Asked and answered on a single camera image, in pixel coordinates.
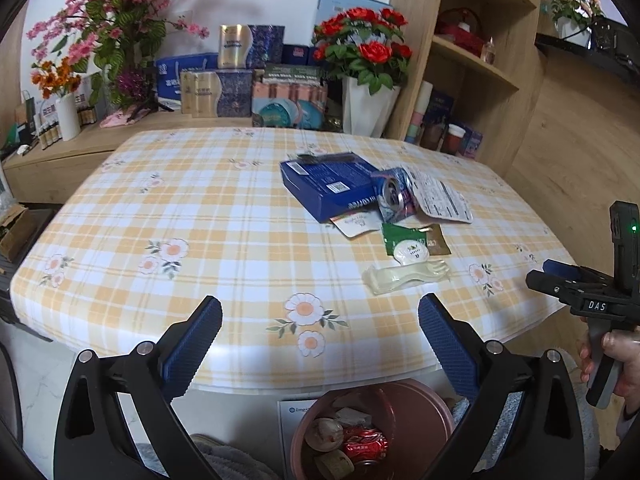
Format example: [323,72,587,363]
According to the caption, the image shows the orange flowers in white vase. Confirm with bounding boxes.
[31,57,83,142]

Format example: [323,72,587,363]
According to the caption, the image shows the red roses in white vase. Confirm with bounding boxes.
[312,6,413,137]

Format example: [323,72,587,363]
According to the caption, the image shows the gold and blue gift box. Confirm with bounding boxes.
[180,69,253,118]

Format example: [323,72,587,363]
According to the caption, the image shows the pink cloth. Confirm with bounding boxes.
[100,110,146,128]

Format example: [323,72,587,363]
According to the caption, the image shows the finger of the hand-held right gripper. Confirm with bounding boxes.
[542,259,601,281]
[526,270,608,306]

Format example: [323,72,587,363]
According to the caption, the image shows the pink and teal box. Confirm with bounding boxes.
[251,80,328,128]

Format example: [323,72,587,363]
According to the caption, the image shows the light blue flat box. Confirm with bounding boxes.
[316,0,396,26]

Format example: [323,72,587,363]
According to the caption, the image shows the stack of pastel cups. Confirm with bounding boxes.
[404,80,433,146]

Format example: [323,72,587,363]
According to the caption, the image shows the purple flower bunch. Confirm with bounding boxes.
[117,70,148,103]

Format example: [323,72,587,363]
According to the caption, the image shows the blue coffee box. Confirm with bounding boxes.
[279,151,382,222]

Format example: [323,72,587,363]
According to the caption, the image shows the white sachet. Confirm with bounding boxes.
[330,211,382,238]

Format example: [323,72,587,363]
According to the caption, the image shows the grey fuzzy rug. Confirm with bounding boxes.
[190,434,283,480]

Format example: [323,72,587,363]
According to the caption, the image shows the pink blossom flower arrangement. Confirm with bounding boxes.
[25,0,211,111]

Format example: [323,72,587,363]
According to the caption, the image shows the wooden sideboard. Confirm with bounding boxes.
[2,110,261,206]

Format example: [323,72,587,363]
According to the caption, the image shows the green sachet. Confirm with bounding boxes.
[381,222,433,257]

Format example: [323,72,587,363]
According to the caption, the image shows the person's right hand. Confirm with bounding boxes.
[577,327,640,422]

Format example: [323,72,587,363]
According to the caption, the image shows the blue box with white print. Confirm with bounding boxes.
[462,127,485,158]

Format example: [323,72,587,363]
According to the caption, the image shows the small black tripod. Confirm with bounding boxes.
[127,97,176,123]

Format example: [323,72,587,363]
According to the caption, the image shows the small dark blue box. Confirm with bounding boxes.
[282,44,321,66]

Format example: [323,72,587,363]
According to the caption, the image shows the open cardboard box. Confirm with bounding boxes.
[0,202,36,261]

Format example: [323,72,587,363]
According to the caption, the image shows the red basket with handle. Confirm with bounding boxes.
[434,7,486,51]

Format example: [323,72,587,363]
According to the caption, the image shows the black wall shelf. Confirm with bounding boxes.
[535,15,640,88]

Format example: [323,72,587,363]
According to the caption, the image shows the pink roses in white pot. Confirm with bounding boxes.
[545,0,606,48]

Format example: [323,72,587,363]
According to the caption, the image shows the white flat carton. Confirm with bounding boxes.
[277,399,321,456]

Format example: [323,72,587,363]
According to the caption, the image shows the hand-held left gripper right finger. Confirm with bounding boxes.
[419,294,586,480]

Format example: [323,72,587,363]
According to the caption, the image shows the row of small brown bottles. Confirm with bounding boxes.
[35,105,98,150]

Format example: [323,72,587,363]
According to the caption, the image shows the brown sachet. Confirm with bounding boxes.
[425,225,452,256]

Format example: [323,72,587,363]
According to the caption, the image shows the red cup with white rim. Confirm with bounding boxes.
[441,124,468,156]

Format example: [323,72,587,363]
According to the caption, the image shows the crushed purple can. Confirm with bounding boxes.
[371,166,420,223]

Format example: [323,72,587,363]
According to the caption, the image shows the dark green box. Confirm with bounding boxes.
[263,63,321,86]

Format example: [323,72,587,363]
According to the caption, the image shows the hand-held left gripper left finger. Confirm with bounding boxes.
[52,295,223,480]

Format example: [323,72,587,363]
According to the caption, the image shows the white foil cup lid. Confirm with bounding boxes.
[400,162,473,223]

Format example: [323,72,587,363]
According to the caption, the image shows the dark paper bag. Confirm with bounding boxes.
[20,89,38,126]

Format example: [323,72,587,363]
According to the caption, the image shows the wooden shelf unit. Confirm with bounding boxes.
[385,0,546,171]

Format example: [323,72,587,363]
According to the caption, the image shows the brown plastic trash bin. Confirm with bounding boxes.
[290,379,457,480]

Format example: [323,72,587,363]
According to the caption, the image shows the blue and white carton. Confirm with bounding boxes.
[155,52,221,111]

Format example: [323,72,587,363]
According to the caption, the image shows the round white lid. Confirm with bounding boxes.
[392,241,431,266]

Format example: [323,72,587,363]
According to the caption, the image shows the silver and blue gift box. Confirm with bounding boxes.
[217,23,286,70]

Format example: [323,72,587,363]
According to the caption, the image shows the clear wrapped plastic fork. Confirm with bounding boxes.
[362,259,451,296]

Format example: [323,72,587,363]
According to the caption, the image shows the crushed red can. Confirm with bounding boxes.
[342,427,388,463]

